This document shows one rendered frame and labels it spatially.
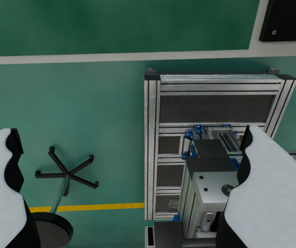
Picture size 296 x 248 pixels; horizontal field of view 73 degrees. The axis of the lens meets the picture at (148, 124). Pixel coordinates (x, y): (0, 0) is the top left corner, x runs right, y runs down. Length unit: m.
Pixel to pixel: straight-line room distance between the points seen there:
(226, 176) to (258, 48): 0.33
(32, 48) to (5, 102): 1.11
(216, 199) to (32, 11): 0.57
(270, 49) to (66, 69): 1.12
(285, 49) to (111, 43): 0.43
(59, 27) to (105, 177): 1.49
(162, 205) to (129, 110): 0.86
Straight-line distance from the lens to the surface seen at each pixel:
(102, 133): 1.55
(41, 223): 1.42
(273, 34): 0.58
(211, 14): 0.53
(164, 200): 1.75
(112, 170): 1.78
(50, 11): 0.54
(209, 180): 0.51
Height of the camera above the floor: 1.26
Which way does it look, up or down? 58 degrees down
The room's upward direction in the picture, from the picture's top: 176 degrees clockwise
